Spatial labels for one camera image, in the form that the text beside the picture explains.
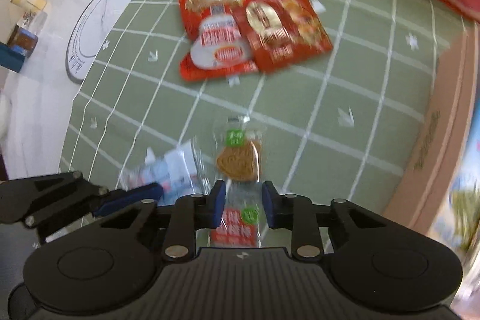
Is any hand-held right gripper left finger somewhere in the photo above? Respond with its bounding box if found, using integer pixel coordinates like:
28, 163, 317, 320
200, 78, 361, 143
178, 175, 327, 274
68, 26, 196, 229
99, 181, 227, 261

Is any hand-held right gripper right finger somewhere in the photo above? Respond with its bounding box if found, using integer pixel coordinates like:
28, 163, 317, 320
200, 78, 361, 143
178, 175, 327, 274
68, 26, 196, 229
262, 181, 379, 261

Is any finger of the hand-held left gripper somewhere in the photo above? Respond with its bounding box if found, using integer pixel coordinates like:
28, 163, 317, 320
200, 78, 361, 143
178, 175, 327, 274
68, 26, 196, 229
0, 172, 164, 242

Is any clear heart cookie packet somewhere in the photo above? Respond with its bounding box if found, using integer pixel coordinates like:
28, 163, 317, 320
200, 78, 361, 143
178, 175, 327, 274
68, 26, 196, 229
208, 115, 269, 249

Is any small clear candy packet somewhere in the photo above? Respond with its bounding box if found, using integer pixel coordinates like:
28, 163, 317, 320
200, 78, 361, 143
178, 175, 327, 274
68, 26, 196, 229
119, 140, 211, 201

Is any pink gift box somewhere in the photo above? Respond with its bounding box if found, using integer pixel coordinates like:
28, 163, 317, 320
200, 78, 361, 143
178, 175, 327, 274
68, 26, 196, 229
382, 25, 480, 242

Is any green checkered tablecloth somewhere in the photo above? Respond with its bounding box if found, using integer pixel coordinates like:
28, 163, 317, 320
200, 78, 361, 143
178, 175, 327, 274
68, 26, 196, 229
58, 0, 473, 231

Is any red packet with white label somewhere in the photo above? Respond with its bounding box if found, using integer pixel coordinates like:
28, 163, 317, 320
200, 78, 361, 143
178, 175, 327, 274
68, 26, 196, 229
178, 0, 271, 82

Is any red packet with oval picture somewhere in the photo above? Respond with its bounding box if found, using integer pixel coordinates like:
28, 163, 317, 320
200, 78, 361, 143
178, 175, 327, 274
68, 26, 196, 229
234, 0, 334, 73

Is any blue box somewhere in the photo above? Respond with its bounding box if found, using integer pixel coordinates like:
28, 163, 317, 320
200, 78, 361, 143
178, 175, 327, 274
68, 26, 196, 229
0, 43, 28, 72

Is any brown jar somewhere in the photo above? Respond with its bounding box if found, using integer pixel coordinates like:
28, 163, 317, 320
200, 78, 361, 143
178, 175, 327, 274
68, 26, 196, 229
7, 25, 39, 56

